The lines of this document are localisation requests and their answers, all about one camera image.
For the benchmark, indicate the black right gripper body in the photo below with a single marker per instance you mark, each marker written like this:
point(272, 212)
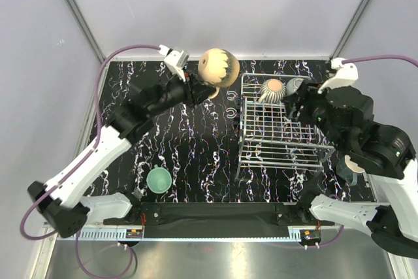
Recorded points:
point(312, 110)

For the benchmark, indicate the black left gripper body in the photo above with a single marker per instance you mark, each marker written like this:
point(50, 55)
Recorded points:
point(190, 91)

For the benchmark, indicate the grey-blue speckled ceramic mug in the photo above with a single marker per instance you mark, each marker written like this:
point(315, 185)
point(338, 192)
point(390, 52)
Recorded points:
point(294, 85)

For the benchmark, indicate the tan glazed ceramic mug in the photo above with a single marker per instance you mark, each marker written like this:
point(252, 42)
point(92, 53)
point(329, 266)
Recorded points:
point(218, 68)

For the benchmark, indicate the white ribbed ceramic mug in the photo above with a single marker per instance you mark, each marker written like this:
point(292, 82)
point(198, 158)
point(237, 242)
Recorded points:
point(272, 91)

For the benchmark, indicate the mint green cup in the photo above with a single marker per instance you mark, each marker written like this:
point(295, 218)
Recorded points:
point(159, 180)

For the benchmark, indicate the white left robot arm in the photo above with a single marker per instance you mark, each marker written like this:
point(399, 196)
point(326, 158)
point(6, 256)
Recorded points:
point(61, 200)

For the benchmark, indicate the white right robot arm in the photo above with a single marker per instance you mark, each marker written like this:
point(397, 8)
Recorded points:
point(345, 116)

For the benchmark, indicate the black marble pattern mat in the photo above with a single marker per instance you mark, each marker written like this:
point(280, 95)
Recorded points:
point(199, 147)

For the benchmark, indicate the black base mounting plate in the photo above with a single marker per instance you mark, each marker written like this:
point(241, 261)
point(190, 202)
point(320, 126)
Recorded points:
point(215, 220)

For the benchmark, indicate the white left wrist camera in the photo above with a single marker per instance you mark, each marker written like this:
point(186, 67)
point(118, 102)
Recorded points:
point(175, 60)

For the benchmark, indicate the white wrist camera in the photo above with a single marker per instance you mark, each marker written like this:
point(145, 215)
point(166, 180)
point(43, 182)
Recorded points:
point(346, 75)
point(175, 60)

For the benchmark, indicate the silver wire dish rack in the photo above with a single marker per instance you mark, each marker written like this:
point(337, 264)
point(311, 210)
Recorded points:
point(268, 139)

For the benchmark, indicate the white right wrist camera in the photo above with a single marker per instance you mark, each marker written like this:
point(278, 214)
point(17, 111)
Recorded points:
point(346, 75)

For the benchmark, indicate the aluminium frame post right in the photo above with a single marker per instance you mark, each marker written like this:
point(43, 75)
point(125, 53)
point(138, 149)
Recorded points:
point(349, 30)

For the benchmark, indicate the aluminium frame post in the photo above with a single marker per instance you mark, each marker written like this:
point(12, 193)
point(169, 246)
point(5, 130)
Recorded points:
point(349, 30)
point(85, 29)

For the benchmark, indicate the aluminium frame post left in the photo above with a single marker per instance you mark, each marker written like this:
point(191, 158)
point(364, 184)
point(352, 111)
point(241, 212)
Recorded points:
point(85, 29)

